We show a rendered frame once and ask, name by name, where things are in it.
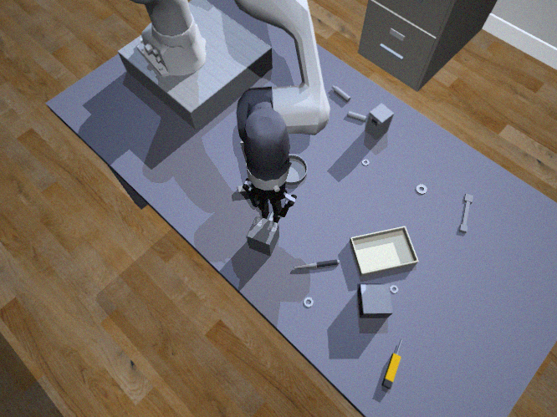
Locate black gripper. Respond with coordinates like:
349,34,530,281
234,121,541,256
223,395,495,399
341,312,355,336
243,178,297,223

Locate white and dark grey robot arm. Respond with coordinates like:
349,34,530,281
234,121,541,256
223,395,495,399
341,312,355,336
131,0,330,192

